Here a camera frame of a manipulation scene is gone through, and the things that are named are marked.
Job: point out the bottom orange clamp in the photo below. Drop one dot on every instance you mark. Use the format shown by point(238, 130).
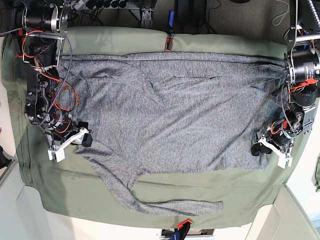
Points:
point(182, 230)

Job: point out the green cloth pile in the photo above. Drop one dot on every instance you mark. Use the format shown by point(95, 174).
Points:
point(317, 176)

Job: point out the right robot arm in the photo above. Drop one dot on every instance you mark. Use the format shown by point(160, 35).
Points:
point(50, 98)

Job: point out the metal table bracket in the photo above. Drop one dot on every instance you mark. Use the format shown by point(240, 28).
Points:
point(146, 21)

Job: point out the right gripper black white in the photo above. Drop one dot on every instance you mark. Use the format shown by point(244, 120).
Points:
point(79, 134)

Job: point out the black power adapter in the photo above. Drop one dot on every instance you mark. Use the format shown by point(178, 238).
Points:
point(190, 10)

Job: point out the white power strip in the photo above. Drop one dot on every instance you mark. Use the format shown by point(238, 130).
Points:
point(75, 4)

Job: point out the top centre blue clamp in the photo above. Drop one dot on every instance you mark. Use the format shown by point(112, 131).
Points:
point(170, 39)

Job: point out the grey heathered T-shirt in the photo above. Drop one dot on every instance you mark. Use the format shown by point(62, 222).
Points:
point(172, 113)

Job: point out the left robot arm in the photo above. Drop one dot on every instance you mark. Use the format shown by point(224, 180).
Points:
point(300, 87)

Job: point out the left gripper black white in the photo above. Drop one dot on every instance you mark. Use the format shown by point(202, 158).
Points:
point(279, 139)

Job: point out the green table cloth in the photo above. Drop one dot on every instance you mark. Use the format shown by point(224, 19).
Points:
point(73, 188)

